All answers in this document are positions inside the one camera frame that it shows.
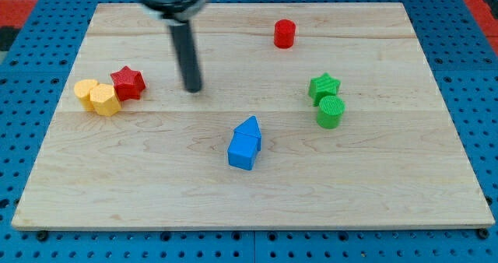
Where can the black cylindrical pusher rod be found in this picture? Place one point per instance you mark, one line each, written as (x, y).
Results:
(186, 54)

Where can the yellow hexagon block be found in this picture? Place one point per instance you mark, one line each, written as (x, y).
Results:
(104, 99)

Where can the blue cube block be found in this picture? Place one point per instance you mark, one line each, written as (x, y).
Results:
(243, 150)

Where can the light wooden board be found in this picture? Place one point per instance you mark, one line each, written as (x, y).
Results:
(395, 162)

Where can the blue triangle block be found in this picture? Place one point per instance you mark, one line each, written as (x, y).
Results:
(250, 127)

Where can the yellow cylinder block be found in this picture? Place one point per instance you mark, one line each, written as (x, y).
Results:
(82, 90)

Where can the green star block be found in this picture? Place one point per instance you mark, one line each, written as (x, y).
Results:
(322, 86)

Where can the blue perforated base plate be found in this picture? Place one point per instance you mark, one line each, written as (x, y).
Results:
(39, 42)

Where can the green cylinder block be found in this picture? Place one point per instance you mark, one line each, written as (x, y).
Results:
(330, 111)

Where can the red star block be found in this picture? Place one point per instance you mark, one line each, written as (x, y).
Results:
(128, 83)

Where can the red cylinder block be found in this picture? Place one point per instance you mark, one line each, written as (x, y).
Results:
(284, 33)

